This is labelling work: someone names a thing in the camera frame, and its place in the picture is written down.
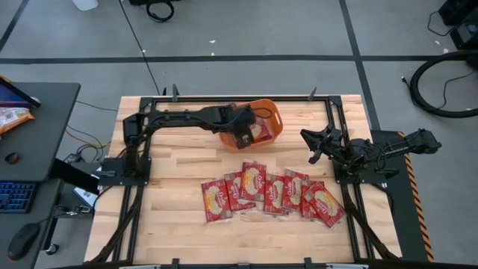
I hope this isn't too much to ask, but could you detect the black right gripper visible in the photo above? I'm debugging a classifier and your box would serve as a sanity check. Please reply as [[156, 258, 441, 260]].
[[299, 124, 344, 166]]

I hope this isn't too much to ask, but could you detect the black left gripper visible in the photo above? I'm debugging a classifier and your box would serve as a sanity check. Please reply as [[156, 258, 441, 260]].
[[223, 103, 259, 151]]

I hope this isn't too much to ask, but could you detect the red popcorn bag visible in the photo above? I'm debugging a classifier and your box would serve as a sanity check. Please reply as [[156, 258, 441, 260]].
[[280, 168, 311, 214], [200, 179, 234, 224], [299, 180, 326, 220], [302, 182, 347, 229], [262, 173, 290, 216], [223, 171, 258, 213], [239, 161, 268, 203], [249, 119, 274, 145]]

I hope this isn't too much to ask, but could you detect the orange plastic basket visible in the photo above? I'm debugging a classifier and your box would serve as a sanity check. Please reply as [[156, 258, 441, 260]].
[[218, 98, 284, 153]]

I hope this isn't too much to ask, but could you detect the black floor platform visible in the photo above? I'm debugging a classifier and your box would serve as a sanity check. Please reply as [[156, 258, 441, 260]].
[[368, 129, 436, 263]]

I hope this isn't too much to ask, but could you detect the yellow black hazard tape strip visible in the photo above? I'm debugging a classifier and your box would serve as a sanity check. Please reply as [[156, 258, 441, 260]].
[[397, 131, 436, 263]]

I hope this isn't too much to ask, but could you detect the black power strip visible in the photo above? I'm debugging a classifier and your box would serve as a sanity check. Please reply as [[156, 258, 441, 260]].
[[62, 152, 84, 165]]

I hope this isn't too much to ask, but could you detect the black desk foot bar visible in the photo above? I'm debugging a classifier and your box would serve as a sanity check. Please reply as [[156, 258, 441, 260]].
[[49, 158, 102, 196]]

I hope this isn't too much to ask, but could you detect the black equipment case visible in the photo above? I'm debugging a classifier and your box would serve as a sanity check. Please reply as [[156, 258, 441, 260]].
[[438, 0, 478, 52]]

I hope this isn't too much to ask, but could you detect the orange snack bag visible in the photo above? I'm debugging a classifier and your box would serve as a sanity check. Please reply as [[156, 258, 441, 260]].
[[0, 106, 36, 136]]

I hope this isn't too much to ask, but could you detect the tilted dark screen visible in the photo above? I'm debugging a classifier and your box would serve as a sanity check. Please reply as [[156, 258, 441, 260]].
[[0, 73, 42, 110]]

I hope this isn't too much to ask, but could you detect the small round dark object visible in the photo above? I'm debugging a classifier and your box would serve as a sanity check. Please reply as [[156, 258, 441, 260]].
[[4, 151, 22, 166]]

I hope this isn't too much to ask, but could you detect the backlit computer keyboard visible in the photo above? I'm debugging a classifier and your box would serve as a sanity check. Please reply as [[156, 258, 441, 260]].
[[0, 181, 39, 215]]

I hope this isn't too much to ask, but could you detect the low black desk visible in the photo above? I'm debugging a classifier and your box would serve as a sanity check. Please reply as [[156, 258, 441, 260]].
[[0, 178, 63, 269]]

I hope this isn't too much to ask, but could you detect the black computer mouse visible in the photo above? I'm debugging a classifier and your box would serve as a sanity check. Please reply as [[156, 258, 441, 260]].
[[7, 222, 42, 262]]

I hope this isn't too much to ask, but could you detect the black aluminium table frame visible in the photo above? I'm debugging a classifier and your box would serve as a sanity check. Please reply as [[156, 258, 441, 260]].
[[89, 94, 401, 269]]

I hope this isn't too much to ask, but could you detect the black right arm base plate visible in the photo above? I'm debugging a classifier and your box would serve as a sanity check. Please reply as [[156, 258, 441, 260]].
[[332, 163, 390, 185]]

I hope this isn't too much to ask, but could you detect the black sleeved cable bundle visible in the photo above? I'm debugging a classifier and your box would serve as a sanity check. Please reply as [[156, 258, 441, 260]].
[[90, 185, 145, 263], [341, 182, 400, 261]]

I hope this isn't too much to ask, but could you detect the black coiled hose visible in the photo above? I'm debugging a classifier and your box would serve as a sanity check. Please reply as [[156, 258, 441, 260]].
[[408, 49, 478, 120]]

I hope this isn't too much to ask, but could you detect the long black floor cable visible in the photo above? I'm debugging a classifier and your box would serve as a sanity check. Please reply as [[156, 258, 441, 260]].
[[117, 0, 161, 96]]

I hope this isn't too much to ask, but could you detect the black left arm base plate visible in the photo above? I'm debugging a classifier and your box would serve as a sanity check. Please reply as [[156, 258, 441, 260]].
[[97, 156, 152, 188]]

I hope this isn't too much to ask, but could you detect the thin black cable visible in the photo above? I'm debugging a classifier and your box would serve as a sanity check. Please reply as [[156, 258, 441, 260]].
[[400, 69, 477, 111]]

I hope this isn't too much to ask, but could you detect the black looped cable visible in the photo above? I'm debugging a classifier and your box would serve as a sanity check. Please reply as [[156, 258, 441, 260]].
[[145, 0, 176, 24]]

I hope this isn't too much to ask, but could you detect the yellow floor cable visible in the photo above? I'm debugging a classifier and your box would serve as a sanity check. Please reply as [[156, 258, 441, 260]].
[[64, 128, 112, 149]]

